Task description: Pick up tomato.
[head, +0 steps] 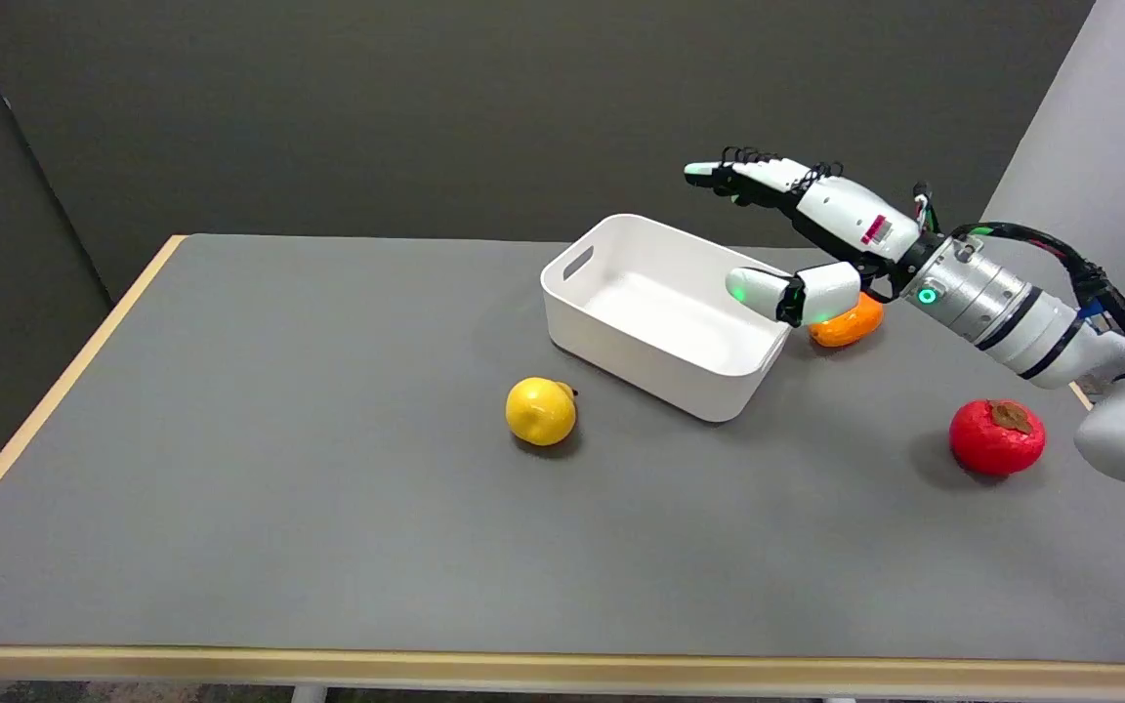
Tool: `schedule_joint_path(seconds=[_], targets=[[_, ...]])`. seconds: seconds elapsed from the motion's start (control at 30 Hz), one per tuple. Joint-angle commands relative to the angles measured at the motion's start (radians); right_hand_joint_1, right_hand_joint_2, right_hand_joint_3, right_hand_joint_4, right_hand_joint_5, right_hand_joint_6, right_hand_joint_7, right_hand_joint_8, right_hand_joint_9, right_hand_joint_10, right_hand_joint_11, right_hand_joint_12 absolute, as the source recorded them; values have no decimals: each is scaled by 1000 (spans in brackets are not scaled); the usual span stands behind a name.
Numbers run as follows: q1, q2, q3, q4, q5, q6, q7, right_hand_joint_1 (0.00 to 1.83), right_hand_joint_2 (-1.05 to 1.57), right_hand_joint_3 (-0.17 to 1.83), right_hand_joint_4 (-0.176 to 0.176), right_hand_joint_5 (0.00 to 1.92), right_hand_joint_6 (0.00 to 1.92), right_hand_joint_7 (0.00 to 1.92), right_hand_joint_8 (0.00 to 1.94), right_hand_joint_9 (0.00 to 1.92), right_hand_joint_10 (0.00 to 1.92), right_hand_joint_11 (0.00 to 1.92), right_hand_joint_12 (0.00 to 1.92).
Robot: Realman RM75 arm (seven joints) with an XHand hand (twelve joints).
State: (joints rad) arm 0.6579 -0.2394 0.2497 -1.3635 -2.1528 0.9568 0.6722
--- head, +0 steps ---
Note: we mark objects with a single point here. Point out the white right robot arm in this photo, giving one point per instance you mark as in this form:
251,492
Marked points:
1021,317

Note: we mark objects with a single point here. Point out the red persimmon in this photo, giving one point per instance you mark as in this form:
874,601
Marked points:
997,437

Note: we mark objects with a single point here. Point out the yellow lemon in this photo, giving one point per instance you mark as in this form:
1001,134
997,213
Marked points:
541,411

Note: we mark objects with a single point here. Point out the white plastic bin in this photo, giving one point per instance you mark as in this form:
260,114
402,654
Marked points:
665,317

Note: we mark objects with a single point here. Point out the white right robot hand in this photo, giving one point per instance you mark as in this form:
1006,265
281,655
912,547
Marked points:
841,210

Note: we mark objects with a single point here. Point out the orange fruit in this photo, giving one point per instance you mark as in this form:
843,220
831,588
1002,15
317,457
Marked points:
851,324

